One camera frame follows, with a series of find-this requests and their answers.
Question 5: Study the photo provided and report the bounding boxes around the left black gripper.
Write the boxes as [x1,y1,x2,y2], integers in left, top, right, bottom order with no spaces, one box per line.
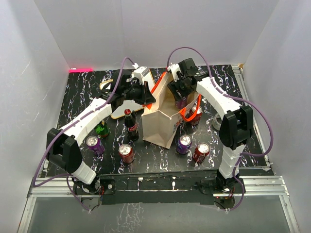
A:
[122,80,156,105]

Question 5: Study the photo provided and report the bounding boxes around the purple can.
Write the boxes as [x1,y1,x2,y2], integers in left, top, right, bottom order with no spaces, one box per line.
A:
[175,97,188,109]
[176,134,192,154]
[86,136,104,155]

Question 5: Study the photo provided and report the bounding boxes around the beige canvas bag orange handles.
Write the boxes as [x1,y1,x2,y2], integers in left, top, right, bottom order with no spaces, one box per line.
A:
[141,72,201,149]

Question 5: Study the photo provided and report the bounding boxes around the red can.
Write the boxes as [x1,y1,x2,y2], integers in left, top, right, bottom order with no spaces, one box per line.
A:
[189,104,203,126]
[118,144,135,164]
[192,142,210,164]

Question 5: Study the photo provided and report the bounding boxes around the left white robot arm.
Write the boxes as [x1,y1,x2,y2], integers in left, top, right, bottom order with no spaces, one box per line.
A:
[44,67,155,194]

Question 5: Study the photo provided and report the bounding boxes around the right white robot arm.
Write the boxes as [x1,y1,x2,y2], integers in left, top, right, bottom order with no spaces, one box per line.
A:
[167,58,254,193]

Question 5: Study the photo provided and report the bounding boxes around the dark cola glass bottle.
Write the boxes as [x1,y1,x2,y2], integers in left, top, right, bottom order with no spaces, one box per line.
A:
[124,109,139,141]

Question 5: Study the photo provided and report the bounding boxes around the grey tape roll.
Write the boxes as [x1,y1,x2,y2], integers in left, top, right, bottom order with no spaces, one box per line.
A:
[212,113,222,131]

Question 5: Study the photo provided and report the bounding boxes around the green glass bottle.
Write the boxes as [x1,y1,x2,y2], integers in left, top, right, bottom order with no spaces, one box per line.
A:
[95,120,109,138]

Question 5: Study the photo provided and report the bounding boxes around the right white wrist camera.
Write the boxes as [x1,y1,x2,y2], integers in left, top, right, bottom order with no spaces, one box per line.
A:
[167,63,183,82]

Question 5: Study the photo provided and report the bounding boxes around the small whiteboard wooden frame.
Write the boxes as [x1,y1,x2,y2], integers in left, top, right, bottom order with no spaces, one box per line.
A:
[98,69,155,119]

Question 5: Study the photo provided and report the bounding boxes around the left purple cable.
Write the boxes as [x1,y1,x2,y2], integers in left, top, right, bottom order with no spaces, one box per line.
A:
[32,56,139,187]

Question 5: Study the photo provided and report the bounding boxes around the purple cable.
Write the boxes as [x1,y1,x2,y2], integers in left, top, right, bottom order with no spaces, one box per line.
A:
[32,56,139,187]
[166,47,274,170]

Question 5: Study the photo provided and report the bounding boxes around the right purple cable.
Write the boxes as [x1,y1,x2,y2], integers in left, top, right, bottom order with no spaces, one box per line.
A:
[166,47,274,170]

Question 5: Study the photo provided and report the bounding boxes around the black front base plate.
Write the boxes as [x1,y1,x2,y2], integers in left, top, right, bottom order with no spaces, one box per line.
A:
[73,169,245,205]

